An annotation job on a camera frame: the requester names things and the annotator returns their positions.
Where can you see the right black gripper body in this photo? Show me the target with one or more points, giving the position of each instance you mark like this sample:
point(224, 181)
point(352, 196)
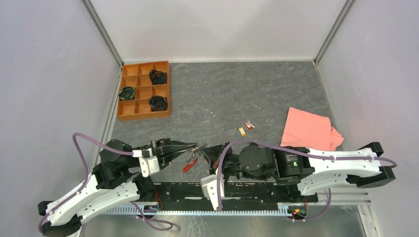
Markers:
point(230, 164)

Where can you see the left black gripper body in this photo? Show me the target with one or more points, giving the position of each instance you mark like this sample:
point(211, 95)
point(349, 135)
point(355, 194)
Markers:
point(154, 145)

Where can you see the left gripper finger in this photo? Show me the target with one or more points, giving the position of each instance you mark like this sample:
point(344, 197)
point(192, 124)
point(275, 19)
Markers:
point(165, 159)
point(174, 146)

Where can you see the steel key holder red handle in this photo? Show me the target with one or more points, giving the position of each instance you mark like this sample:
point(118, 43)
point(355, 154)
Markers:
point(196, 153)

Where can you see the yellow key tag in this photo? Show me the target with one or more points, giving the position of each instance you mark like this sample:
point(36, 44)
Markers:
point(242, 131)

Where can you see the red key tag with ring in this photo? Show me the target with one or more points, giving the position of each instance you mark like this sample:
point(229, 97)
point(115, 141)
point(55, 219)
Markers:
point(249, 125)

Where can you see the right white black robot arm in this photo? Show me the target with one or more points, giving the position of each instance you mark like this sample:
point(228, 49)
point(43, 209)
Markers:
point(304, 170)

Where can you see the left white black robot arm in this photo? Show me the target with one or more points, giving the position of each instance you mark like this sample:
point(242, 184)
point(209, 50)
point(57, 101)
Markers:
point(123, 175)

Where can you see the black rolled item bottom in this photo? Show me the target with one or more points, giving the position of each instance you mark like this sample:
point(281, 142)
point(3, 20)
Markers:
point(158, 103)

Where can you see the green black rolled item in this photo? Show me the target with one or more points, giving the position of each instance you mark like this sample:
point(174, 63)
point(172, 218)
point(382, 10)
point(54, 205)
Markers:
point(127, 93)

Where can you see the orange compartment tray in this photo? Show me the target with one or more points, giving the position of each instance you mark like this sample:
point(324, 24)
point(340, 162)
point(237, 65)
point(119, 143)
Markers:
point(137, 75)

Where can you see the black rolled item top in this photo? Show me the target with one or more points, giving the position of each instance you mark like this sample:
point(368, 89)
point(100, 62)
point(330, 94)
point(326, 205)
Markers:
point(158, 77)

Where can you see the pink folded cloth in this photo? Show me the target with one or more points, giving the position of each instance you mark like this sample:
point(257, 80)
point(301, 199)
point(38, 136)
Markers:
point(304, 129)

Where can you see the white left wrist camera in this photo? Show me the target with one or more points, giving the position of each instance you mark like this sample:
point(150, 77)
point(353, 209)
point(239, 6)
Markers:
point(149, 162)

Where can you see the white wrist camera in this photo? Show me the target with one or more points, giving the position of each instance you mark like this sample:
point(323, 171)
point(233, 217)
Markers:
point(209, 188)
point(149, 162)

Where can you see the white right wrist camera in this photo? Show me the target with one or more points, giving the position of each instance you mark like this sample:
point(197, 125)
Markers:
point(209, 188)

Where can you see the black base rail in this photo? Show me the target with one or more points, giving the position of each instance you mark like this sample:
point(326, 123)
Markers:
point(259, 196)

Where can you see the white slotted cable duct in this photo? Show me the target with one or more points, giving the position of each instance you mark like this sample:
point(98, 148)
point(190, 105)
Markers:
point(151, 210)

